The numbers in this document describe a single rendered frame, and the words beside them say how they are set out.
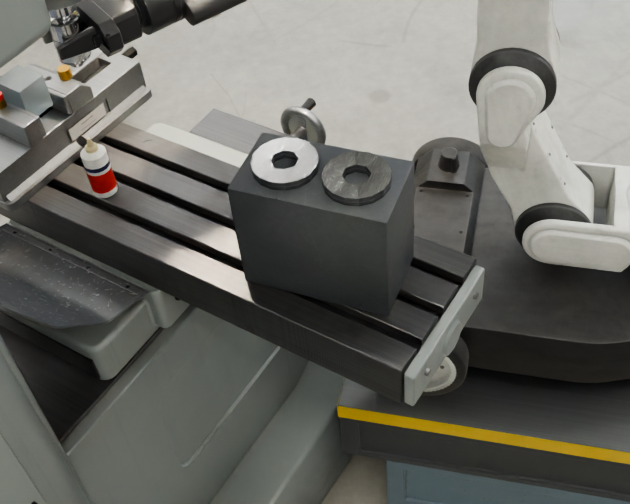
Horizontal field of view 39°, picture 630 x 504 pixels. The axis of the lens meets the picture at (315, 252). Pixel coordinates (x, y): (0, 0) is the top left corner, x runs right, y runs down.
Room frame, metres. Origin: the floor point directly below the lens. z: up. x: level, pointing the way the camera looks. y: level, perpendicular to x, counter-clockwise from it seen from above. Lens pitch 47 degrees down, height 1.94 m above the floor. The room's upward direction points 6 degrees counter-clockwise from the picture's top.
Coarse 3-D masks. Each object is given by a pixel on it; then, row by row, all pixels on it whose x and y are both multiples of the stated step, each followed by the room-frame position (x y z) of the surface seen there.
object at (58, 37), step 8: (80, 24) 1.12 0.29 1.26; (56, 32) 1.10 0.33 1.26; (64, 32) 1.10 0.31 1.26; (72, 32) 1.10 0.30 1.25; (56, 40) 1.10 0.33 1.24; (64, 40) 1.10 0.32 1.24; (80, 56) 1.10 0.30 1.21; (88, 56) 1.11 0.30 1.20; (64, 64) 1.10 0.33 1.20; (72, 64) 1.10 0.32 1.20
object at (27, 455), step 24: (0, 336) 0.73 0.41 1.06; (0, 360) 0.70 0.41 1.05; (0, 384) 0.67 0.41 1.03; (24, 384) 0.72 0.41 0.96; (0, 408) 0.65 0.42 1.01; (24, 408) 0.68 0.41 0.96; (0, 432) 0.64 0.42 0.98; (24, 432) 0.67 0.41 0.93; (48, 432) 0.72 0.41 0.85; (0, 456) 0.62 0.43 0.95; (24, 456) 0.65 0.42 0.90; (48, 456) 0.68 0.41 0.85; (0, 480) 0.61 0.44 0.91; (24, 480) 0.63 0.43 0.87; (48, 480) 0.66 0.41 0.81; (72, 480) 0.69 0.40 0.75
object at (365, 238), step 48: (288, 144) 0.92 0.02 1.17; (240, 192) 0.85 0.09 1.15; (288, 192) 0.84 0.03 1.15; (336, 192) 0.81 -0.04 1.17; (384, 192) 0.81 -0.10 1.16; (240, 240) 0.86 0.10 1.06; (288, 240) 0.82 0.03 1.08; (336, 240) 0.79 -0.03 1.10; (384, 240) 0.76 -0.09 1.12; (288, 288) 0.83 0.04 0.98; (336, 288) 0.80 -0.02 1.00; (384, 288) 0.77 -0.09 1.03
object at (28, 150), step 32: (96, 64) 1.36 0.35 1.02; (128, 64) 1.33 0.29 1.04; (96, 96) 1.25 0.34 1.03; (128, 96) 1.30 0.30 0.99; (0, 128) 1.17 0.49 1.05; (32, 128) 1.14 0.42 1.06; (64, 128) 1.19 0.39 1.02; (96, 128) 1.23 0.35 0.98; (0, 160) 1.11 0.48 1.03; (32, 160) 1.13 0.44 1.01; (64, 160) 1.16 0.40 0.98; (0, 192) 1.07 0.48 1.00; (32, 192) 1.09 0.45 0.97
